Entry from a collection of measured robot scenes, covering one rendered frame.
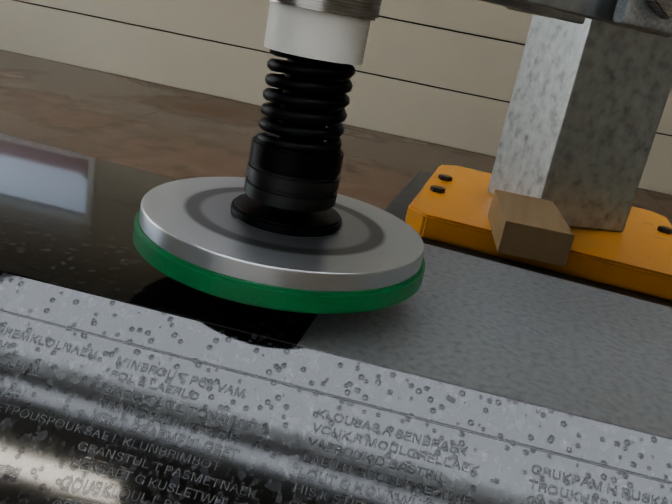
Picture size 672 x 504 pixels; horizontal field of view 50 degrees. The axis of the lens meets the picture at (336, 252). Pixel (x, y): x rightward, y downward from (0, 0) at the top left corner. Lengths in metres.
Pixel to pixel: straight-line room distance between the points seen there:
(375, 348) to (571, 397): 0.13
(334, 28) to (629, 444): 0.32
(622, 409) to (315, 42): 0.31
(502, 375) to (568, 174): 0.83
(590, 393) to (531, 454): 0.07
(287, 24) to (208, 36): 6.64
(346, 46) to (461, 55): 6.18
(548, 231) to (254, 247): 0.67
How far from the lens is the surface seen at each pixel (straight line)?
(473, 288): 0.65
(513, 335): 0.58
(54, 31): 7.83
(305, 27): 0.49
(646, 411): 0.53
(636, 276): 1.21
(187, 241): 0.47
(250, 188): 0.52
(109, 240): 0.62
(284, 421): 0.47
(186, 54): 7.22
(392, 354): 0.50
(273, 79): 0.51
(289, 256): 0.47
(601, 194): 1.35
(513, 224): 1.07
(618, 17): 0.52
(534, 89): 1.36
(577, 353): 0.58
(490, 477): 0.47
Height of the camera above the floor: 1.08
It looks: 19 degrees down
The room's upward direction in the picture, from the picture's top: 11 degrees clockwise
